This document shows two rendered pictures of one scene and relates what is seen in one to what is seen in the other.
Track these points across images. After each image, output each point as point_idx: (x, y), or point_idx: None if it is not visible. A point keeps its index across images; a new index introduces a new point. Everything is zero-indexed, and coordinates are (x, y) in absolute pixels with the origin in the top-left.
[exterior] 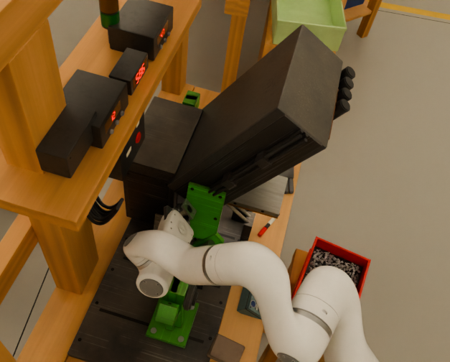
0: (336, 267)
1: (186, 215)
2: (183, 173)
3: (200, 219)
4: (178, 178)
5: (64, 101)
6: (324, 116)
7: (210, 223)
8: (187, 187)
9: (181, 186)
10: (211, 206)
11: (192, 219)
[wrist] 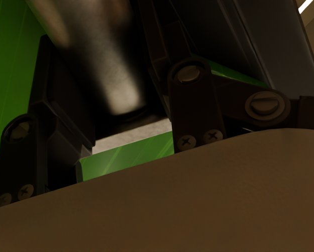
0: None
1: (94, 104)
2: (312, 53)
3: (14, 103)
4: (294, 11)
5: None
6: None
7: None
8: (215, 41)
9: (233, 10)
10: (115, 159)
11: (1, 58)
